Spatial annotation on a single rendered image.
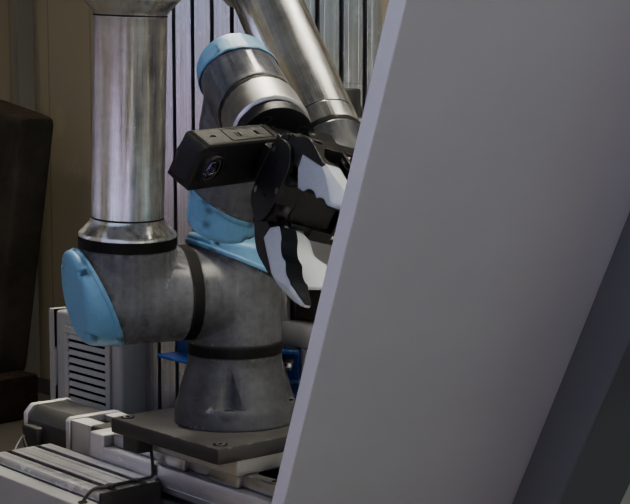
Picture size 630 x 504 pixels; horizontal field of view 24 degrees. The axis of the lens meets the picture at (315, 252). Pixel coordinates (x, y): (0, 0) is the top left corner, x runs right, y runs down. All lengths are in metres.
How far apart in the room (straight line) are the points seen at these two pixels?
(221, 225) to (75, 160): 6.07
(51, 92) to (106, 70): 5.98
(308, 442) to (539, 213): 0.18
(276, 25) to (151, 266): 0.32
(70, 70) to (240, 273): 5.80
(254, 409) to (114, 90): 0.41
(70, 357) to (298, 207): 1.11
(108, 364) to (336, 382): 1.46
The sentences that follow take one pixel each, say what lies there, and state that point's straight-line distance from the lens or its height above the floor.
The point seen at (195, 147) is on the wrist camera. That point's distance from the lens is 1.18.
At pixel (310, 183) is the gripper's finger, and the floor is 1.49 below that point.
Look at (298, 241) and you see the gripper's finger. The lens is 1.21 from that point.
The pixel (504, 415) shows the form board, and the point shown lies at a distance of 0.80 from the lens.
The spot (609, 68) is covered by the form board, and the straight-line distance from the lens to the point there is 0.66.
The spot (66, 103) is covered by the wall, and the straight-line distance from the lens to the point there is 7.53.
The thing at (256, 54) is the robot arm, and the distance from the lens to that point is 1.37.
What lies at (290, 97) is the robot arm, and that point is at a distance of 1.30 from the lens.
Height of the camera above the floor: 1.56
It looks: 6 degrees down
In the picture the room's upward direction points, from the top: straight up
